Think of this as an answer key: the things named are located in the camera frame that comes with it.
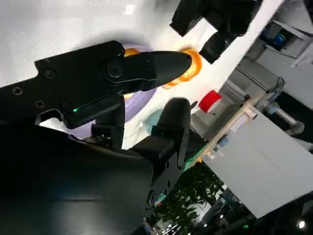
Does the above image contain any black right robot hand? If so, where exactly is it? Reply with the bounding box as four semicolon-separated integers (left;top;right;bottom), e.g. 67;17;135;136
0;40;193;235

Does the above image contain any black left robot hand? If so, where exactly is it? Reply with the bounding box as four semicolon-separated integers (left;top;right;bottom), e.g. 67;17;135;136
169;0;260;65

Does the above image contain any grey machine with blue parts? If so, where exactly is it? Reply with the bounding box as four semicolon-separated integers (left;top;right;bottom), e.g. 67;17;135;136
254;19;313;69

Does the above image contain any red tape roll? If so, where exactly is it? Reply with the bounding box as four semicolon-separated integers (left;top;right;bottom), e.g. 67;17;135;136
198;89;223;114

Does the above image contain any pale green mug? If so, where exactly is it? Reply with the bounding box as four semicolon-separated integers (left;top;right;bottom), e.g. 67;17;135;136
144;108;162;135

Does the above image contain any lilac plate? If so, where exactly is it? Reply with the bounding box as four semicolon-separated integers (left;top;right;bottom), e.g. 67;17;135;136
63;44;158;141

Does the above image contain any beige wooden beam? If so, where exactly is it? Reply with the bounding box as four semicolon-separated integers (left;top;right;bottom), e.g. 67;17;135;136
200;97;260;160

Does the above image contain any green leafy plant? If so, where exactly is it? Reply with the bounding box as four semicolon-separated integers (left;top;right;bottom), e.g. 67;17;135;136
155;161;227;235

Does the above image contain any large grey box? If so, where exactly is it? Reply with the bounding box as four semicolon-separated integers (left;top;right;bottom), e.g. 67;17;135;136
202;112;313;219

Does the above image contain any grey duct pipe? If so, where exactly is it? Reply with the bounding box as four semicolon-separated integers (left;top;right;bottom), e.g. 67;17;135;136
266;102;305;135

